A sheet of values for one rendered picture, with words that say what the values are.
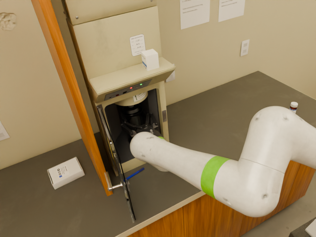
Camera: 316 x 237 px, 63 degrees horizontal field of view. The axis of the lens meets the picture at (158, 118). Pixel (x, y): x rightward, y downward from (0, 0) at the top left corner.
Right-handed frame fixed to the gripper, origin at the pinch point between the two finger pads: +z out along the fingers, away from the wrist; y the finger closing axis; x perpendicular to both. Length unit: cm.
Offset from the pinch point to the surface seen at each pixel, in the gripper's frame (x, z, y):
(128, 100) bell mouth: -14.1, -7.6, 3.0
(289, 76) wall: 47, 36, -163
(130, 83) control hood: -30.3, -22.0, 5.3
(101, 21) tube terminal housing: -50, -11, 8
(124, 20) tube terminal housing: -49, -10, 0
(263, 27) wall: -8, 35, -118
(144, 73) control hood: -31.0, -19.5, -1.7
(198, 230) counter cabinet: 67, -36, -15
